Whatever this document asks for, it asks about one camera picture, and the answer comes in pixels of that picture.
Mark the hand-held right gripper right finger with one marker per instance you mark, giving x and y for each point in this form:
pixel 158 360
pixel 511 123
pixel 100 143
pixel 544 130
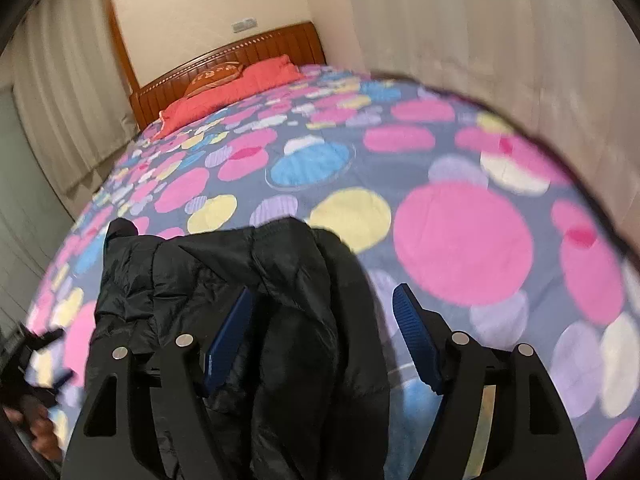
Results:
pixel 414 330

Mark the orange cushion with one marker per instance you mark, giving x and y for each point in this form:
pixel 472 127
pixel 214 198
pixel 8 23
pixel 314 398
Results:
pixel 215 79

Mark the person's left hand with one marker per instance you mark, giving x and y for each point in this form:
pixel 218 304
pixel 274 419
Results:
pixel 42 437

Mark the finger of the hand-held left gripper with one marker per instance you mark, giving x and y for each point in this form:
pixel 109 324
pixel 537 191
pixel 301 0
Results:
pixel 59 379
pixel 42 338

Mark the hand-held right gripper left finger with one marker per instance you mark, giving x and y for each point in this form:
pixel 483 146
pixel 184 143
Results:
pixel 231 332

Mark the cream curtain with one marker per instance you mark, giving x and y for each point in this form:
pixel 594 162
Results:
pixel 475 25
pixel 70 85

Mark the black puffer jacket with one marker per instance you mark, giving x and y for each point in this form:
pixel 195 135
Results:
pixel 290 300

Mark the white wall socket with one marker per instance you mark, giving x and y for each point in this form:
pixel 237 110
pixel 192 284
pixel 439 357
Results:
pixel 245 24

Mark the red pillow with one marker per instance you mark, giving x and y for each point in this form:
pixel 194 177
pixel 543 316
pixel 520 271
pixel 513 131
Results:
pixel 250 82

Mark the dotted colourful bedsheet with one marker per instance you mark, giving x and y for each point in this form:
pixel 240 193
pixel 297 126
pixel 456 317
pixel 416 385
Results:
pixel 450 200

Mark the frosted glass sliding door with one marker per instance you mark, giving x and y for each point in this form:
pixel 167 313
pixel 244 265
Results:
pixel 25 210

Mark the wooden door frame post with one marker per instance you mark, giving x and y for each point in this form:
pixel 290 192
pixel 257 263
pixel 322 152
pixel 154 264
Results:
pixel 122 55

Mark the wooden bed headboard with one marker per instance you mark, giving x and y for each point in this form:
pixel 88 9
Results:
pixel 280 50

